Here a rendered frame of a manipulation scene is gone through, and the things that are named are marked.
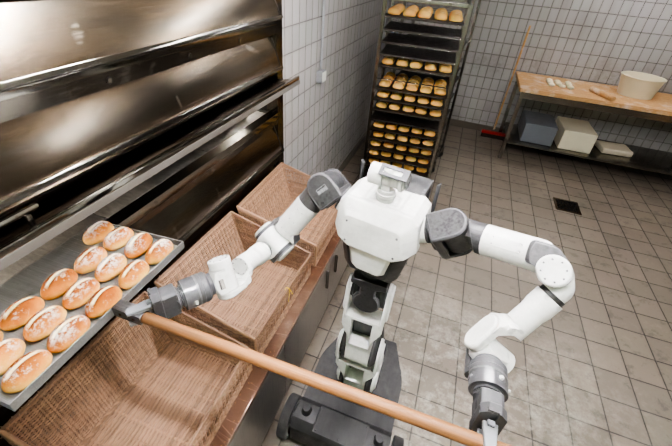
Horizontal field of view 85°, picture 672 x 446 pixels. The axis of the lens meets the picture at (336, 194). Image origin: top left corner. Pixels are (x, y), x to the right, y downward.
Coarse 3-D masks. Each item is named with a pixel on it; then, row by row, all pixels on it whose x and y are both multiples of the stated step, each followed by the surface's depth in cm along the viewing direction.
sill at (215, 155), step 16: (272, 112) 223; (256, 128) 203; (224, 144) 183; (240, 144) 191; (208, 160) 169; (176, 176) 156; (192, 176) 160; (160, 192) 145; (176, 192) 152; (128, 208) 135; (144, 208) 137; (128, 224) 132
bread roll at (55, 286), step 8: (56, 272) 100; (64, 272) 101; (72, 272) 103; (48, 280) 98; (56, 280) 99; (64, 280) 100; (72, 280) 102; (48, 288) 97; (56, 288) 98; (64, 288) 100; (48, 296) 98; (56, 296) 99
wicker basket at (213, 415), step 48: (96, 336) 127; (144, 336) 144; (48, 384) 112; (96, 384) 127; (144, 384) 140; (192, 384) 142; (240, 384) 140; (0, 432) 101; (48, 432) 113; (96, 432) 126; (144, 432) 127; (192, 432) 128
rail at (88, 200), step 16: (288, 80) 197; (240, 112) 157; (208, 128) 139; (160, 160) 119; (128, 176) 108; (96, 192) 100; (80, 208) 96; (48, 224) 89; (16, 240) 83; (0, 256) 80
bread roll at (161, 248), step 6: (162, 240) 115; (168, 240) 116; (150, 246) 112; (156, 246) 112; (162, 246) 113; (168, 246) 115; (150, 252) 111; (156, 252) 111; (162, 252) 112; (168, 252) 114; (150, 258) 110; (156, 258) 111; (162, 258) 112; (150, 264) 111
